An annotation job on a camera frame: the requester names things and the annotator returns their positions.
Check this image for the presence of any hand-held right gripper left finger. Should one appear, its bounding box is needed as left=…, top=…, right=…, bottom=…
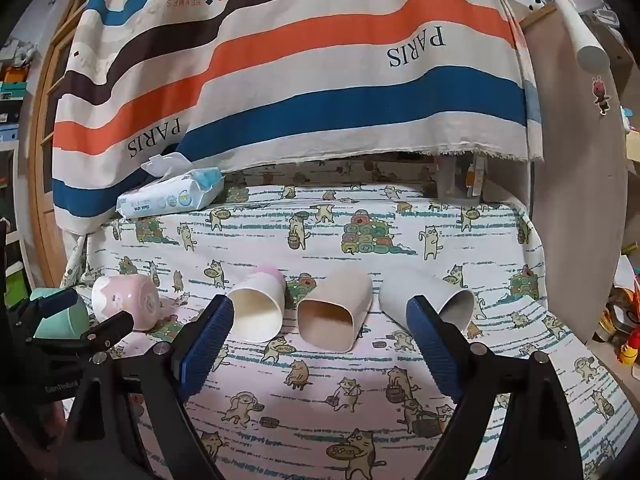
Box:
left=62, top=294, right=236, bottom=480

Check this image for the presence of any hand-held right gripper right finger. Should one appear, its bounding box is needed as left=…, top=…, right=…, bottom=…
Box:
left=406, top=296, right=593, bottom=480

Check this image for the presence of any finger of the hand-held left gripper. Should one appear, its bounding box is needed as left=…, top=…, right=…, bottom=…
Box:
left=74, top=311, right=136, bottom=362
left=6, top=287, right=77, bottom=335

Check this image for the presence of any mint green cup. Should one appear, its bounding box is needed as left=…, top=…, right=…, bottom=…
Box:
left=29, top=287, right=91, bottom=353

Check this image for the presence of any pink patterned cup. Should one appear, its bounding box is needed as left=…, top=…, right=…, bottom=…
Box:
left=91, top=274, right=162, bottom=332

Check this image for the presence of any white cup with pink base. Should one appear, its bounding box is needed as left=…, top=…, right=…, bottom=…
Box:
left=225, top=266, right=287, bottom=344

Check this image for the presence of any grey cup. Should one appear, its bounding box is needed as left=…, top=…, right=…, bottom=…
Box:
left=378, top=266, right=476, bottom=337

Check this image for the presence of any beige square cup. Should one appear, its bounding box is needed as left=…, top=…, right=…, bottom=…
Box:
left=296, top=267, right=374, bottom=354

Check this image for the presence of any baby wipes pack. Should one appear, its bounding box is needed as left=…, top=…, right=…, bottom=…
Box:
left=116, top=152, right=225, bottom=220

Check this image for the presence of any cat print bedsheet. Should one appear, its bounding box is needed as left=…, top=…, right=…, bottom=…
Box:
left=60, top=156, right=632, bottom=480

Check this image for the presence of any clear plastic container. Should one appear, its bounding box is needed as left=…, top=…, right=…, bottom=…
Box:
left=434, top=154, right=489, bottom=207

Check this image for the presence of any red and yellow toy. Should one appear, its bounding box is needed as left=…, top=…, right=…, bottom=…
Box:
left=617, top=329, right=640, bottom=367

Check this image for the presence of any wooden board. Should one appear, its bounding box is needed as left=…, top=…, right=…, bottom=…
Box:
left=517, top=0, right=632, bottom=342

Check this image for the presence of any shelf of coloured boxes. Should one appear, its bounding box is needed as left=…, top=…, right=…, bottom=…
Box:
left=0, top=35, right=38, bottom=147

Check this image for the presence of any cartoon sticker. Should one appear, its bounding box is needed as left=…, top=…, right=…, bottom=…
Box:
left=591, top=76, right=612, bottom=116

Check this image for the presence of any striped cloth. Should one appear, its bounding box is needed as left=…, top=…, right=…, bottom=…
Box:
left=52, top=0, right=544, bottom=235

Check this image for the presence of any white cylindrical handle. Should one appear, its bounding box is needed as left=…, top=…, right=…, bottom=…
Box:
left=555, top=0, right=612, bottom=74

